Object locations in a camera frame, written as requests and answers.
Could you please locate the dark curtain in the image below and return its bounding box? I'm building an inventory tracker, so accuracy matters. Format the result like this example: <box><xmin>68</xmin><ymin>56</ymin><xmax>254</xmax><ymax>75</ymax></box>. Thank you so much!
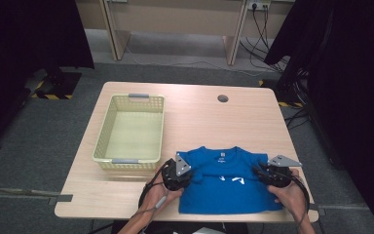
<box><xmin>264</xmin><ymin>0</ymin><xmax>374</xmax><ymax>234</ymax></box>
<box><xmin>0</xmin><ymin>0</ymin><xmax>95</xmax><ymax>154</ymax></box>

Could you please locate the grey tape strip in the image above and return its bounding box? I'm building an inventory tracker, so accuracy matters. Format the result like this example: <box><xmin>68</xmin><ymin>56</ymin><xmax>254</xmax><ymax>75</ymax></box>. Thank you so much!
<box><xmin>48</xmin><ymin>194</ymin><xmax>74</xmax><ymax>206</ymax></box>
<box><xmin>308</xmin><ymin>201</ymin><xmax>327</xmax><ymax>217</ymax></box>

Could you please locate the person's right hand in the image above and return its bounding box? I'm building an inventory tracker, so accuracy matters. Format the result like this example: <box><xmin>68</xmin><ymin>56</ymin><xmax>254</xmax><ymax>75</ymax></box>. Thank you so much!
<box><xmin>267</xmin><ymin>169</ymin><xmax>308</xmax><ymax>218</ymax></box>

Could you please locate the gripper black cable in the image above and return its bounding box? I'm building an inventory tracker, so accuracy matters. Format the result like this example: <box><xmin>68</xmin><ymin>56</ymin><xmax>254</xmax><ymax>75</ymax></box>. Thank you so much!
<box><xmin>137</xmin><ymin>159</ymin><xmax>176</xmax><ymax>234</ymax></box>
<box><xmin>281</xmin><ymin>172</ymin><xmax>311</xmax><ymax>225</ymax></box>

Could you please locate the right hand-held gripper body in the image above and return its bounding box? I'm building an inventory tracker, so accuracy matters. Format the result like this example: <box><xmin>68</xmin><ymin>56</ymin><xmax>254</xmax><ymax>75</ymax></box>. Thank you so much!
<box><xmin>265</xmin><ymin>154</ymin><xmax>303</xmax><ymax>188</ymax></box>

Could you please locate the white wall power socket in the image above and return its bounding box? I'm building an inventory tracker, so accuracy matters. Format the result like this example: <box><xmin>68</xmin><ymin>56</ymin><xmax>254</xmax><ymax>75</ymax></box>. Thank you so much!
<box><xmin>246</xmin><ymin>0</ymin><xmax>272</xmax><ymax>10</ymax></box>

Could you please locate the blue printed t-shirt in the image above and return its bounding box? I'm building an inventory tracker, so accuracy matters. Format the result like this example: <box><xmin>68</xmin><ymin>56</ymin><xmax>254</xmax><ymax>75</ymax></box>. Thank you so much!
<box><xmin>175</xmin><ymin>145</ymin><xmax>285</xmax><ymax>215</ymax></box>

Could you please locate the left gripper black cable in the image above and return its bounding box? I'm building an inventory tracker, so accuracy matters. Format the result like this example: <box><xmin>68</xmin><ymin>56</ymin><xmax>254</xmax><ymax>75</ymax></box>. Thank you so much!
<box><xmin>137</xmin><ymin>159</ymin><xmax>176</xmax><ymax>234</ymax></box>

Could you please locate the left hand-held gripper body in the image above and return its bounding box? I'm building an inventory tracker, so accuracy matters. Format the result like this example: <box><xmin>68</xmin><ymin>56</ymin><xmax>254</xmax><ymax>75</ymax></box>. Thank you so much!
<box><xmin>161</xmin><ymin>153</ymin><xmax>194</xmax><ymax>192</ymax></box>

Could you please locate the pale yellow plastic basket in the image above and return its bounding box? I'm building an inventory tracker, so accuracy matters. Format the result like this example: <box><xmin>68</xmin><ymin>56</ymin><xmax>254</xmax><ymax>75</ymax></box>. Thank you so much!
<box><xmin>92</xmin><ymin>93</ymin><xmax>166</xmax><ymax>173</ymax></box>

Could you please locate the person's left hand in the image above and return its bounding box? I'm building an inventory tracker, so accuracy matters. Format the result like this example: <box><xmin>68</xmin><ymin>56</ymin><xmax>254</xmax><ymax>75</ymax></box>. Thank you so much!
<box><xmin>142</xmin><ymin>184</ymin><xmax>184</xmax><ymax>217</ymax></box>

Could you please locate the black power cable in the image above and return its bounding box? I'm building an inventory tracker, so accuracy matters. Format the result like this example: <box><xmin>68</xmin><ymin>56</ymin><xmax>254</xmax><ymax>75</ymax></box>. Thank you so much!
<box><xmin>250</xmin><ymin>4</ymin><xmax>274</xmax><ymax>53</ymax></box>
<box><xmin>263</xmin><ymin>4</ymin><xmax>271</xmax><ymax>50</ymax></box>

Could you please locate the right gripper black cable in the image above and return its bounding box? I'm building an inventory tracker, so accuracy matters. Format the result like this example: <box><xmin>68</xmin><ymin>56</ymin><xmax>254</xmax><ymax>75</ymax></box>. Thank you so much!
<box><xmin>281</xmin><ymin>172</ymin><xmax>311</xmax><ymax>225</ymax></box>

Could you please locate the black floor cable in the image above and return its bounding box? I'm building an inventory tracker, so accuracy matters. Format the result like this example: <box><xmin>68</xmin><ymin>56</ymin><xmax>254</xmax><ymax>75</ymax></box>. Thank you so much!
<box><xmin>283</xmin><ymin>106</ymin><xmax>311</xmax><ymax>131</ymax></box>

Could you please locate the black stand base striped tape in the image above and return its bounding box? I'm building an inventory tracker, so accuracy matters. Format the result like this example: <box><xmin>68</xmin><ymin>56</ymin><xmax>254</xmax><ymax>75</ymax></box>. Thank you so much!
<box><xmin>28</xmin><ymin>66</ymin><xmax>83</xmax><ymax>101</ymax></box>
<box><xmin>257</xmin><ymin>79</ymin><xmax>306</xmax><ymax>109</ymax></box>

